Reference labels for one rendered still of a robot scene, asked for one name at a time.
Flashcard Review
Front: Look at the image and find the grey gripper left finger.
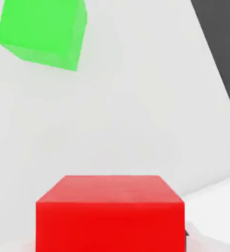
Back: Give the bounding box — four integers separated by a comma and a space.
16, 239, 37, 252

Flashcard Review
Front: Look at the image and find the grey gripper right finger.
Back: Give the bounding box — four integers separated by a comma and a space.
184, 221, 219, 252

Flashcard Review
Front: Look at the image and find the small red cube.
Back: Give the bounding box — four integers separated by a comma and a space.
35, 175, 186, 252

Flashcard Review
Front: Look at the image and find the small green cube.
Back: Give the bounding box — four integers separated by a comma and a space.
0, 0, 88, 72

